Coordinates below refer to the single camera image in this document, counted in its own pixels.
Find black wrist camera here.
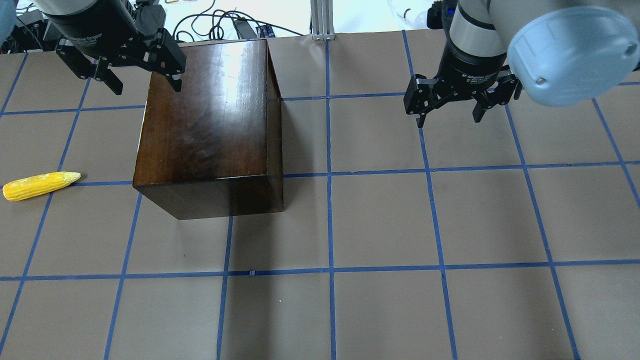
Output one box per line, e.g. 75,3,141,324
133,0,166,36
426,0,458,32

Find black cables on desk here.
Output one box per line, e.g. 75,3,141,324
172,9,303,43

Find dark wooden drawer cabinet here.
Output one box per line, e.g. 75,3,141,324
132,39,284,220

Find white light bulb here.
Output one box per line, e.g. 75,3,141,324
387,0,432,30

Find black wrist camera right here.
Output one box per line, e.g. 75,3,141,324
426,0,458,32

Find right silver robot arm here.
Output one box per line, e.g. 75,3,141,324
403,0,639,128

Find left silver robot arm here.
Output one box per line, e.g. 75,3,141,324
35,0,186,95

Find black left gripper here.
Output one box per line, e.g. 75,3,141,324
47,0,186,96

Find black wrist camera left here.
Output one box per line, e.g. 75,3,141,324
133,0,166,36

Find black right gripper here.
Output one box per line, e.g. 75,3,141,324
403,47,524,129

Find yellow corn cob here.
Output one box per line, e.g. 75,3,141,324
2,171,82,202

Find aluminium frame post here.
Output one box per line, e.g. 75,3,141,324
310,0,336,41

